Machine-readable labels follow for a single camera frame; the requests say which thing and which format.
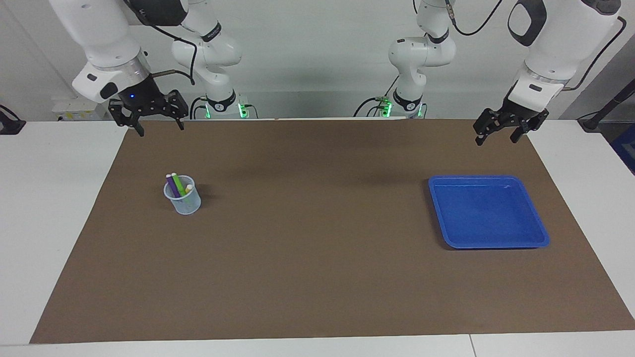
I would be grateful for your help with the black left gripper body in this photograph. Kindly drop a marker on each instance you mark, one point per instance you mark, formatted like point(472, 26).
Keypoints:
point(523, 114)

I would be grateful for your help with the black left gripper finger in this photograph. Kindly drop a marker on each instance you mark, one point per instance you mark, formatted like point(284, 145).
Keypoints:
point(487, 126)
point(525, 131)

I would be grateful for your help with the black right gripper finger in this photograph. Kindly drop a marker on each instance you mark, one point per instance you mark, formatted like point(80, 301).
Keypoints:
point(119, 111)
point(179, 106)

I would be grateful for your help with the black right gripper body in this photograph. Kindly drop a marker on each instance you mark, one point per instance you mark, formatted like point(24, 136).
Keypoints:
point(144, 99)

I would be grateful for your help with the green marker pen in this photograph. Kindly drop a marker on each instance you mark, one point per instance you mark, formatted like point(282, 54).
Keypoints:
point(178, 184)

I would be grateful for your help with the purple marker pen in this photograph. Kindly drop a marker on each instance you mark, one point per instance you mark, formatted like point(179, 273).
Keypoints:
point(171, 185)

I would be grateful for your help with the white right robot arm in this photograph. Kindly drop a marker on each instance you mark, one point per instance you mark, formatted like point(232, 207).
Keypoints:
point(109, 34)

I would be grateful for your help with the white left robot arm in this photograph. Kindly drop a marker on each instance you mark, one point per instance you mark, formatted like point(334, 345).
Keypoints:
point(550, 44)

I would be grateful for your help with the blue plastic tray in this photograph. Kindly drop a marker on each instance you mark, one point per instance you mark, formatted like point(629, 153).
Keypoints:
point(486, 213)

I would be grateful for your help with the black stand pole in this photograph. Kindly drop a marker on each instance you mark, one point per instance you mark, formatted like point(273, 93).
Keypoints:
point(607, 106)

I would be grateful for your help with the clear plastic cup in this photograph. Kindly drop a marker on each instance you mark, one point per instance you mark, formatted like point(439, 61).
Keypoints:
point(187, 204)

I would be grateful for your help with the blue box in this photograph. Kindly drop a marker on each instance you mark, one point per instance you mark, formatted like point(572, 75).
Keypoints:
point(626, 148)

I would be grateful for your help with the brown table mat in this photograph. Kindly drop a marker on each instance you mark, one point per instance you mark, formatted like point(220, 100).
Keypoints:
point(317, 258)

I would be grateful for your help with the white wall socket box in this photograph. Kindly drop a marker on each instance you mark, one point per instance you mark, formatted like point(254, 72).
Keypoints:
point(77, 109)

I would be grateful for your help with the black clamp mount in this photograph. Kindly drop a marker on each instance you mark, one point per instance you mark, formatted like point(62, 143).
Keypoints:
point(10, 124)

